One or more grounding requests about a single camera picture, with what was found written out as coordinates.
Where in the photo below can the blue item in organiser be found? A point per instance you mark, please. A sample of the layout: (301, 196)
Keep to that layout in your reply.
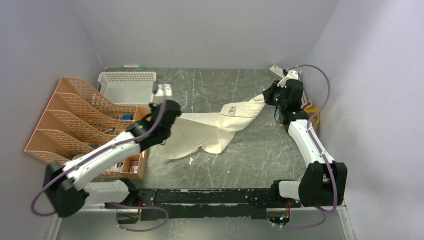
(127, 117)

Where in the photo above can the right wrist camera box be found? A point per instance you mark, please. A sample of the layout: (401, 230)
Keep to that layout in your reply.
(277, 72)

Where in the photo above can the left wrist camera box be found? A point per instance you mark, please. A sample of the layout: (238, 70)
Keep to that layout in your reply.
(163, 90)

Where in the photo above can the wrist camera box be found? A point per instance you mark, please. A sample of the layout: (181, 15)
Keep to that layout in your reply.
(163, 90)
(277, 72)

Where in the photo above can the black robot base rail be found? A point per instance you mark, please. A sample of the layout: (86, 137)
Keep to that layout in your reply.
(179, 203)

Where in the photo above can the orange mesh file rack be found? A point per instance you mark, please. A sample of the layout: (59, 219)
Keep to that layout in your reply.
(77, 118)

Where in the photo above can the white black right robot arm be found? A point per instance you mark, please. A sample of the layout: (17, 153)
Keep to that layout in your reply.
(324, 180)

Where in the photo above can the orange compartment organiser tray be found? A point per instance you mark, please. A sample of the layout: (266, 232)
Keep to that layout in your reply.
(129, 150)

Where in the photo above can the aluminium frame rail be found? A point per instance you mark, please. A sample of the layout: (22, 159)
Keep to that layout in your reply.
(105, 221)

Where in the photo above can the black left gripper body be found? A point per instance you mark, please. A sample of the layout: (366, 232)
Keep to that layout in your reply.
(153, 107)

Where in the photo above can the white terry towel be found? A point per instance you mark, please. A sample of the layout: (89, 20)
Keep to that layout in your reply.
(211, 131)

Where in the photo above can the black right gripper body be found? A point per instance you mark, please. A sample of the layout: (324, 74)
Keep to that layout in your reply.
(274, 97)

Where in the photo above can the white green marker pen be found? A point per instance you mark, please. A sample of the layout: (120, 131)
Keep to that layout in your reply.
(133, 66)

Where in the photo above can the white perforated plastic basket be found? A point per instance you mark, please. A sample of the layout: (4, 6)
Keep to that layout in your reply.
(128, 88)

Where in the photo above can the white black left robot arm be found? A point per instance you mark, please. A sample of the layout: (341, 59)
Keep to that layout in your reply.
(70, 186)

